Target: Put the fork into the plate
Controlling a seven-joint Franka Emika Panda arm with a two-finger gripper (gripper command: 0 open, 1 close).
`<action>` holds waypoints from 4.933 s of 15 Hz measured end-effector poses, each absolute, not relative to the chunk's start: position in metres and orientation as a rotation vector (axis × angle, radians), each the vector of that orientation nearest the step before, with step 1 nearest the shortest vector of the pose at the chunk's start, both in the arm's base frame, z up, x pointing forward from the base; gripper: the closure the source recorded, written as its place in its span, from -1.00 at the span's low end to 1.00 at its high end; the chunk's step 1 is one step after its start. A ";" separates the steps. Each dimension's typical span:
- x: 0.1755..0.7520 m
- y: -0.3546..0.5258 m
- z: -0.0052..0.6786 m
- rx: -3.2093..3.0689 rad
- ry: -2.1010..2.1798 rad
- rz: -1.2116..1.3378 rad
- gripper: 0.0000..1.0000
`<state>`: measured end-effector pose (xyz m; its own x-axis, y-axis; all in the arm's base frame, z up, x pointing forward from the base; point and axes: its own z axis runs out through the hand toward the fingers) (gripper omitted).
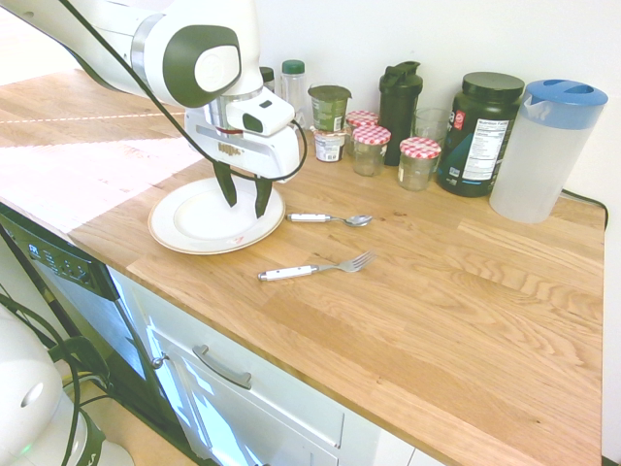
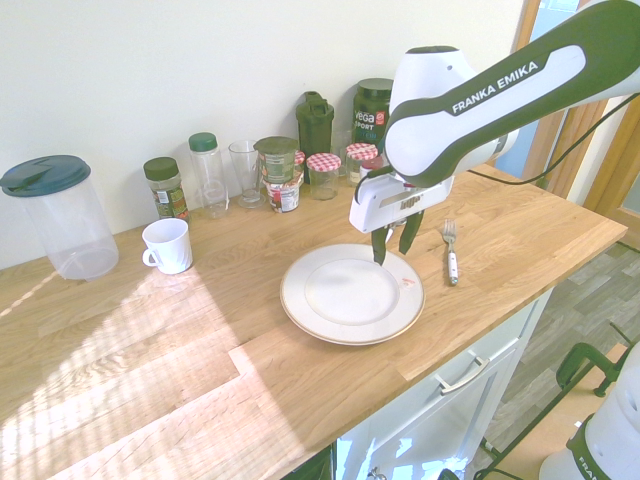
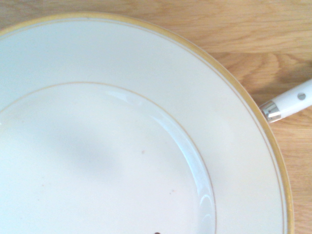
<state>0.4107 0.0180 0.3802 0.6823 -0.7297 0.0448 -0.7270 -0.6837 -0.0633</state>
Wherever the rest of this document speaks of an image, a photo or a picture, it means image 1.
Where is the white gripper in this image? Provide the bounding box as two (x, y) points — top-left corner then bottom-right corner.
(183, 106), (301, 220)

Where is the fork with white handle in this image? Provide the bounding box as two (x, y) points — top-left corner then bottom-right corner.
(257, 250), (378, 283)

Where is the white plate with gold rim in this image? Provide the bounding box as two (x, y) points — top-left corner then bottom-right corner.
(147, 177), (286, 256)

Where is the white yogurt cup with label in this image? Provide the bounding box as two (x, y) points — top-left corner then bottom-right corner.
(311, 126), (351, 163)

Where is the clear bottle with green lid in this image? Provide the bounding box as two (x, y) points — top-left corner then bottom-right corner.
(279, 59), (308, 129)

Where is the green yogurt cup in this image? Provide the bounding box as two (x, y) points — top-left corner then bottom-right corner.
(308, 84), (352, 133)

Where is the glass jar red checkered lid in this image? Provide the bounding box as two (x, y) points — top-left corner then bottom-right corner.
(397, 136), (442, 192)
(350, 125), (392, 178)
(344, 110), (380, 157)

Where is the black shaker bottle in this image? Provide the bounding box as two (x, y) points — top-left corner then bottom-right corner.
(377, 60), (422, 168)

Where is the black dishwasher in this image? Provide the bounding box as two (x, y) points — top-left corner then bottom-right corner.
(0, 202), (205, 462)

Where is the clear drinking glass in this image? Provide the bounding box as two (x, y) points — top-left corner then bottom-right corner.
(411, 107), (453, 150)

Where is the dark protein powder tub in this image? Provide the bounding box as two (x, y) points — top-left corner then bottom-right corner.
(435, 71), (527, 198)

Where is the clear pitcher with blue lid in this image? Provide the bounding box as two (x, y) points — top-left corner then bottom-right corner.
(488, 79), (609, 224)

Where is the black camera cable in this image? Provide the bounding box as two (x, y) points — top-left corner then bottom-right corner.
(57, 0), (310, 184)

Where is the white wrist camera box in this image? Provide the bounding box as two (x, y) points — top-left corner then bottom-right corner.
(225, 90), (296, 141)

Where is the spoon with white handle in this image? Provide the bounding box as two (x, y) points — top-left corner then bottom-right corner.
(285, 212), (375, 229)

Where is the silver drawer handle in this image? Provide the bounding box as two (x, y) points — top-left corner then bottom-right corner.
(192, 344), (253, 390)

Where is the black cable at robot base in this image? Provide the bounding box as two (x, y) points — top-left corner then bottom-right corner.
(0, 279), (84, 466)

